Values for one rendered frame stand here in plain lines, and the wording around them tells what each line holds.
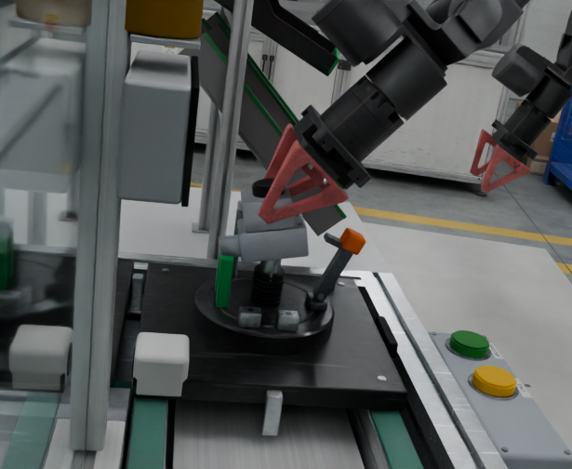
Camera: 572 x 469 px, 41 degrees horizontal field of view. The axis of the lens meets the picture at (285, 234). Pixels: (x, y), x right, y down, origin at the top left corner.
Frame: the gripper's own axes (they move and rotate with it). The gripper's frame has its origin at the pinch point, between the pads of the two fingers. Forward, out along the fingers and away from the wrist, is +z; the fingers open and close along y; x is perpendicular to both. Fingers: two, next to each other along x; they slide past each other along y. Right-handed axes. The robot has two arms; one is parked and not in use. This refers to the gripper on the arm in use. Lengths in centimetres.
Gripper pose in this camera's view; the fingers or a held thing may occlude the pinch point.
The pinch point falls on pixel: (267, 205)
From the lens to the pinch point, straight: 71.5
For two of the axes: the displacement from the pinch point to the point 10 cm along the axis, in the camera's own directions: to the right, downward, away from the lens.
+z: -7.3, 6.5, 1.8
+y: 0.9, 3.6, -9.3
